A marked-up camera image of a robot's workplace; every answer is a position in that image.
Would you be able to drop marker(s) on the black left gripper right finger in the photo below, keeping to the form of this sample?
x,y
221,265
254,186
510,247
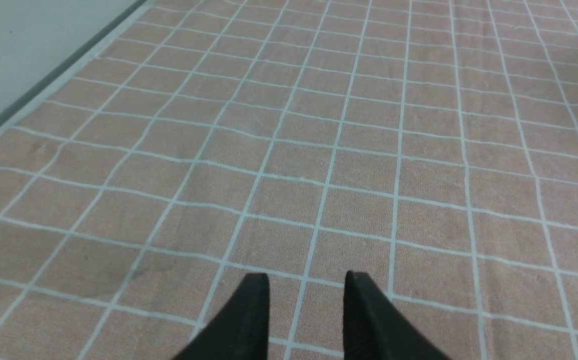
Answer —
x,y
375,330

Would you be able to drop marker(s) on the pink checkered tablecloth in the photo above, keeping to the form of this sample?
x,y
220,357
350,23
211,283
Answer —
x,y
430,143

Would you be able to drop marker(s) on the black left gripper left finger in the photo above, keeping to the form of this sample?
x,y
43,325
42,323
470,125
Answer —
x,y
240,330

